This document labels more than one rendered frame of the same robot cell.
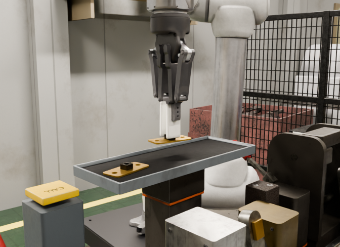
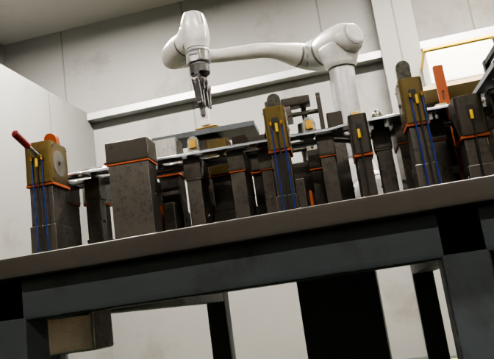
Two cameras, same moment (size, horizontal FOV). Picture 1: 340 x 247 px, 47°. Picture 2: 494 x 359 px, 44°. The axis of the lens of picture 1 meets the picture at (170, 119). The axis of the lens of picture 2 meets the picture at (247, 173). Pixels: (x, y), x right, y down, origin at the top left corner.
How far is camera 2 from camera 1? 1.98 m
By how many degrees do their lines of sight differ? 56
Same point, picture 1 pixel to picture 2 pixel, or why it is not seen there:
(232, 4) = (323, 45)
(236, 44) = (335, 72)
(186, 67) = (196, 86)
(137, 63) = not seen: outside the picture
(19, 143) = (407, 279)
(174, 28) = (192, 70)
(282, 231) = (208, 144)
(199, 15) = (312, 62)
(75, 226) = not seen: hidden behind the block
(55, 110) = not seen: hidden behind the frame
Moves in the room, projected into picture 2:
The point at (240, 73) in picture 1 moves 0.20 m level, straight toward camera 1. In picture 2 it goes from (344, 93) to (300, 90)
